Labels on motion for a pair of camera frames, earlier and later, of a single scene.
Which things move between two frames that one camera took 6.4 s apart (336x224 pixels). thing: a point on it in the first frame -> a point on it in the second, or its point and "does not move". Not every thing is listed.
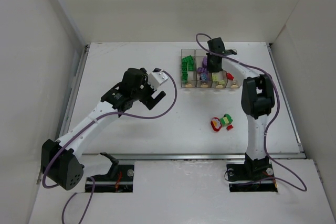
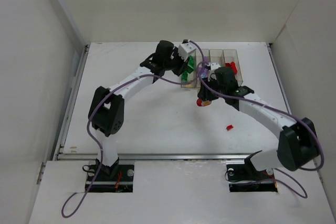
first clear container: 191,82 does not move
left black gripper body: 148,97 -> 182,67
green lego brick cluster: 226,120 -> 191,62
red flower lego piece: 216,124 -> 199,102
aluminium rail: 188,156 does not move
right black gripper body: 213,59 -> 205,94
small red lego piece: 229,127 does not move
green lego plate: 188,64 -> 185,76
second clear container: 203,78 does not move
